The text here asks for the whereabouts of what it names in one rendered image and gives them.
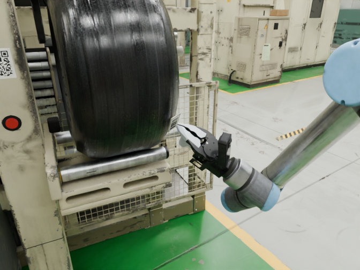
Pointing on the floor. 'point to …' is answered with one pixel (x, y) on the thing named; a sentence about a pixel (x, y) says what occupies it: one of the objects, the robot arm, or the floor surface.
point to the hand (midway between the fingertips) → (181, 126)
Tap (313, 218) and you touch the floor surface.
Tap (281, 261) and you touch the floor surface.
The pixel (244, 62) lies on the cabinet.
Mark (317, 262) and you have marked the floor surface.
